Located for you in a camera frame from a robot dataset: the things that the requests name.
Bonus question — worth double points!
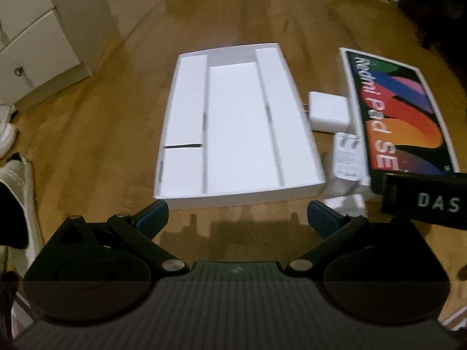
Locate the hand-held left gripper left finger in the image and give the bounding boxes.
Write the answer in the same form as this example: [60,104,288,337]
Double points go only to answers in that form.
[46,200,189,276]

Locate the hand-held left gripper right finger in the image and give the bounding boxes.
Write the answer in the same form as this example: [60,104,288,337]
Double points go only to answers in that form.
[286,200,428,277]

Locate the white charger with grey label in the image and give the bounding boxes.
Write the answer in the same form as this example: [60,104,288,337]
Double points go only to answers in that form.
[326,132,367,199]

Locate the colourful printed box lid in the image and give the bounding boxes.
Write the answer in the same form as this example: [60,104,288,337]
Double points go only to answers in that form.
[339,47,459,203]

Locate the plain white charger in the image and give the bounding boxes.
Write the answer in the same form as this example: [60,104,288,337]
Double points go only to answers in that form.
[301,91,350,132]

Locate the white cardboard box tray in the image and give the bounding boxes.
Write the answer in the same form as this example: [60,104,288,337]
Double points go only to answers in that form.
[153,43,326,210]

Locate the white sneakers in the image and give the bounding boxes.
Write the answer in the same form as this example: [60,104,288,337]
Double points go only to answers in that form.
[0,155,45,263]

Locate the white shoe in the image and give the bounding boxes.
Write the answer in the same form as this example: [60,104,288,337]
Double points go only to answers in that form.
[0,104,19,158]

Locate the white cabinet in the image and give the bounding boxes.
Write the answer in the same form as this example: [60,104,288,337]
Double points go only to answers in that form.
[0,0,114,112]

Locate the plain white cabinet drawer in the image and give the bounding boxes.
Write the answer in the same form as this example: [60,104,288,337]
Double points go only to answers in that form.
[0,0,56,41]

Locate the white cabinet drawer with handle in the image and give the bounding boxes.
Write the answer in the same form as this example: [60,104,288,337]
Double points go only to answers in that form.
[0,11,81,103]

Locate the metal ring drawer handle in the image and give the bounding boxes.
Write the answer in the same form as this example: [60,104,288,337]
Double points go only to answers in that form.
[14,66,32,86]

